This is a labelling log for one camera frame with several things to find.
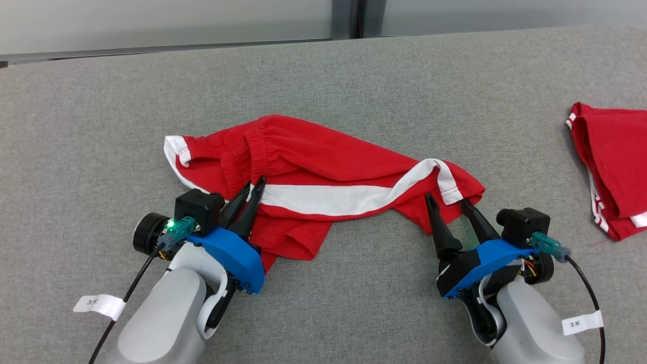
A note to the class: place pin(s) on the red shorts with white stripe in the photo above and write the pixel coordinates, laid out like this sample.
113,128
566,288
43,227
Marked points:
313,162

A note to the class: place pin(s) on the red jersey with white sleeves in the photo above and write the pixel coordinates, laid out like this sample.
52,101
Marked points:
616,162

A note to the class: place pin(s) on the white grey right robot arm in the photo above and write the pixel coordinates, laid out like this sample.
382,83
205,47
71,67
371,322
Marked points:
530,323

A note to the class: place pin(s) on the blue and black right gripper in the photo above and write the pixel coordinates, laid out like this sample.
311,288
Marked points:
470,268

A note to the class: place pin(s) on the grey metal partition post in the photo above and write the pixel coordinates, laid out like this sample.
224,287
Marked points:
349,17

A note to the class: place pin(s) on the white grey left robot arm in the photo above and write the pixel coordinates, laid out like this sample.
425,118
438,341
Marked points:
162,313

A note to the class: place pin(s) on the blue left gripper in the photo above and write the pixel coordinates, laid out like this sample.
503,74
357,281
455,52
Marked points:
237,258

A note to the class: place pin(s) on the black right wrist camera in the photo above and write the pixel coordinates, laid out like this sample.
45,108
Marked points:
523,225

